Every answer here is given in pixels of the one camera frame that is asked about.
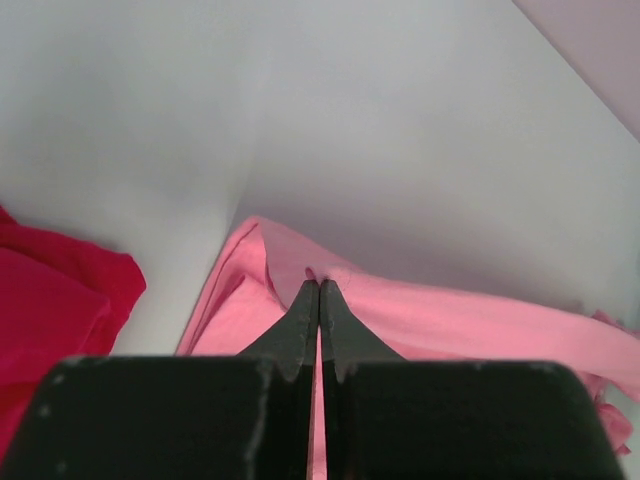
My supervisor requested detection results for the red folded t shirt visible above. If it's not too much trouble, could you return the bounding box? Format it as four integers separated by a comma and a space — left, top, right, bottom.
1, 211, 146, 446

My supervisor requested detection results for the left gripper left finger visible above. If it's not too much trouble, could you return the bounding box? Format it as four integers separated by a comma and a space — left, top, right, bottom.
1, 281, 319, 479

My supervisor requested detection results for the pink t shirt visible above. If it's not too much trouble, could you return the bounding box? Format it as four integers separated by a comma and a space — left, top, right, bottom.
177, 216, 639, 478

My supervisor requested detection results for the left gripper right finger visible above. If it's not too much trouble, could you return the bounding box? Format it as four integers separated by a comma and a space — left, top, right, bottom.
319, 280, 623, 479

